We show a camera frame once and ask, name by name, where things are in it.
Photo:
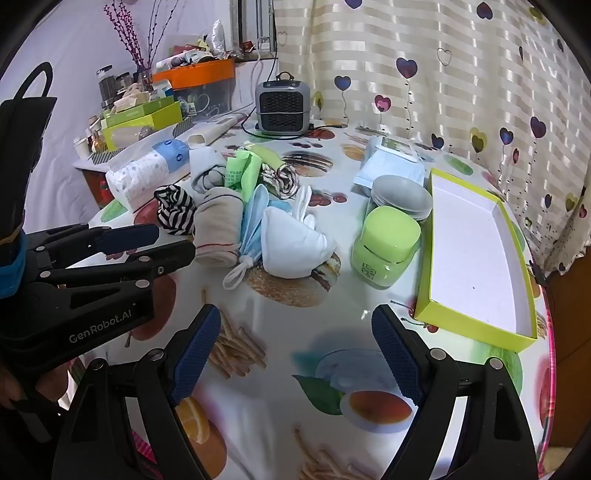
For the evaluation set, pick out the paper cup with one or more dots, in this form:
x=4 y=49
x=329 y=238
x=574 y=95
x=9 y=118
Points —
x=81 y=148

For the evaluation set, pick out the light blue pouch packet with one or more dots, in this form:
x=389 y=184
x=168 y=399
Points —
x=392 y=166

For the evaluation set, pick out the purple branches in vase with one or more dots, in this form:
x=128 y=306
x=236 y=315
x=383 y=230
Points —
x=134 y=41

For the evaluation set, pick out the green and white carton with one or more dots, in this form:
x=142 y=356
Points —
x=395 y=145

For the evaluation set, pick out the heart print curtain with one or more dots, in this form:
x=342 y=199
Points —
x=461 y=92

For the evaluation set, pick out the blue and white tissue pack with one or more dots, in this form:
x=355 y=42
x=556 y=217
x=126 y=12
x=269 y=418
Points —
x=143 y=173

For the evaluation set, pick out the grey fan heater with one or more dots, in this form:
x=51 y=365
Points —
x=281 y=108

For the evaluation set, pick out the beige rolled towel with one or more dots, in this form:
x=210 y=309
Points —
x=217 y=226

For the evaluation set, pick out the lime green lidded jar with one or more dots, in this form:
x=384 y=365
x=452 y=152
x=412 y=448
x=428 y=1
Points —
x=385 y=240

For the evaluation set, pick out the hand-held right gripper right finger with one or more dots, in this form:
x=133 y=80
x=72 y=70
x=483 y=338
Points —
x=396 y=353

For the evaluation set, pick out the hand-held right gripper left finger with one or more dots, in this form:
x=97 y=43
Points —
x=196 y=357

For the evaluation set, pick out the black and white striped sock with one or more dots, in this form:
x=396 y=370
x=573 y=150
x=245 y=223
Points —
x=175 y=210

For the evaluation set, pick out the yellow-green cardboard box tray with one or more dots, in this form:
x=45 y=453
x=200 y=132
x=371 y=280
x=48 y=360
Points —
x=471 y=258

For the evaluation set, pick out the blue face mask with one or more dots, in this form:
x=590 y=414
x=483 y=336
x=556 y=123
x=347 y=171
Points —
x=256 y=221

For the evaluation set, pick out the glass jar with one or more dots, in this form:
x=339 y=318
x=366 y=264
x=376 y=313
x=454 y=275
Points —
x=106 y=85

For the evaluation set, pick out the green checked cloth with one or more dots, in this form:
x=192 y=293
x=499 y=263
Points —
x=242 y=173

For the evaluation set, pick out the checkered rolled cloth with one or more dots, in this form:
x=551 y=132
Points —
x=281 y=180

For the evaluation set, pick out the white cup-shaped face mask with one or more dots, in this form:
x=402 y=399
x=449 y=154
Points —
x=295 y=244

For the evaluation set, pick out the orange lidded storage box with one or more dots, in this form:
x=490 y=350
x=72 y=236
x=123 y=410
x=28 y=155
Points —
x=198 y=78

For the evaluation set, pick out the yellow-green rolled cloth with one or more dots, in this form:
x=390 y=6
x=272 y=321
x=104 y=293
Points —
x=268 y=157

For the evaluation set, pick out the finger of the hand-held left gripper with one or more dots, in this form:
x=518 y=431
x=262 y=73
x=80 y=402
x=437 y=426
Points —
x=171 y=258
x=129 y=237

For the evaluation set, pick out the grey and white cloth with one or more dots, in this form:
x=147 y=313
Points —
x=205 y=168

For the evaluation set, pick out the white plastic holder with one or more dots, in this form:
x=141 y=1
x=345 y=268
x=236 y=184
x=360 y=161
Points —
x=217 y=131

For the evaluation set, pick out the green cardboard box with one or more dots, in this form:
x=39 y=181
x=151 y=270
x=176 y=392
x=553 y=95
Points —
x=143 y=122

